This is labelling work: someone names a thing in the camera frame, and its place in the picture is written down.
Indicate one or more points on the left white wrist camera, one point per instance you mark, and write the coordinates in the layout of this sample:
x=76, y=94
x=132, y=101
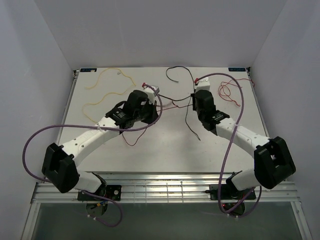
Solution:
x=151, y=91

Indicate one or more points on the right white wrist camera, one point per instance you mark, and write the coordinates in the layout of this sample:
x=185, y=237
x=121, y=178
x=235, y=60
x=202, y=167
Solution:
x=202, y=84

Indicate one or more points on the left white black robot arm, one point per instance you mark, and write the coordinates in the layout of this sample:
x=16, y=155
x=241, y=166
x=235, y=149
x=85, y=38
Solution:
x=61, y=162

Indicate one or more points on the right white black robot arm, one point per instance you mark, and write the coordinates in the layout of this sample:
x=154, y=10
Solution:
x=272, y=161

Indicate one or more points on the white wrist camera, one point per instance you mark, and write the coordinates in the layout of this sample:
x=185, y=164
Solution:
x=202, y=84
x=151, y=91

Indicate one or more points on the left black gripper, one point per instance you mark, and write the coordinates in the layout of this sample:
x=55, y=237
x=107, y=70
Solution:
x=153, y=114

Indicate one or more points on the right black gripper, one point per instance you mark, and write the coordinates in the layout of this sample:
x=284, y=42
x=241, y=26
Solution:
x=193, y=101

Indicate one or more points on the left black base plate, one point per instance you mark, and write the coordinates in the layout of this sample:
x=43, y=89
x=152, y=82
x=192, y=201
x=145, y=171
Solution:
x=107, y=191

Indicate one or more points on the left blue label sticker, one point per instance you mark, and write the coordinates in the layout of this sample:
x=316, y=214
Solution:
x=88, y=70

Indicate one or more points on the aluminium rail frame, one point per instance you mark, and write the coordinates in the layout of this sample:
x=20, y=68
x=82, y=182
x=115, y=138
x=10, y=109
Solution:
x=278, y=212

